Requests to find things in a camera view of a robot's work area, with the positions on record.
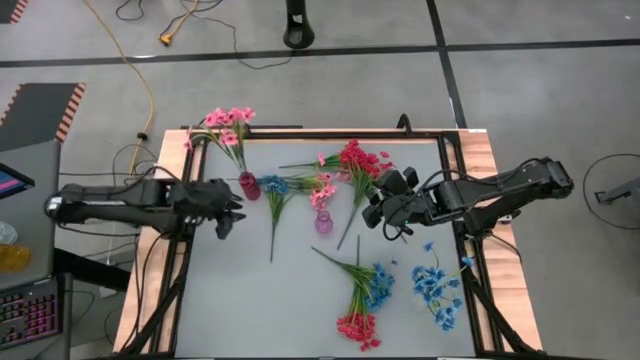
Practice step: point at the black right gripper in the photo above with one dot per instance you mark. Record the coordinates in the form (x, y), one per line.
(407, 207)

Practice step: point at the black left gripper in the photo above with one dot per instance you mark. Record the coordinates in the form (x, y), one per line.
(200, 202)

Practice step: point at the purple glass vase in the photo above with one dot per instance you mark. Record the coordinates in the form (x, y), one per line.
(323, 223)

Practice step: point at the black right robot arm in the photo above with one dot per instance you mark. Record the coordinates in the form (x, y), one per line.
(500, 187)

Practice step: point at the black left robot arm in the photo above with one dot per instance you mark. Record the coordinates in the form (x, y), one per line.
(110, 202)

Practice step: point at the red ribbed glass vase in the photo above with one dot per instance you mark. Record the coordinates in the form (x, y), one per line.
(250, 187)

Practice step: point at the grey desk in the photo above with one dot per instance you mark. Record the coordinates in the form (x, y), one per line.
(35, 210)

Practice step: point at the computer monitor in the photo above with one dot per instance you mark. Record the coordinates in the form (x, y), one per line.
(12, 182)

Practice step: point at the dark striped-edge floor mat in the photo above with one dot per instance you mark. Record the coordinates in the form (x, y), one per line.
(7, 7)
(35, 112)

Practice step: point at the backlit computer keyboard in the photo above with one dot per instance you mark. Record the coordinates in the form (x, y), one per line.
(30, 315)

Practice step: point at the clear plastic cup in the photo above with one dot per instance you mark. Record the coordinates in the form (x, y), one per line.
(6, 233)

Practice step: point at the grey floor stand base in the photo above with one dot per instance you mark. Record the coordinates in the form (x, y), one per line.
(620, 192)

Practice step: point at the black aluminium table frame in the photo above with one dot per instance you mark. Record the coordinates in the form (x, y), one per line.
(325, 135)

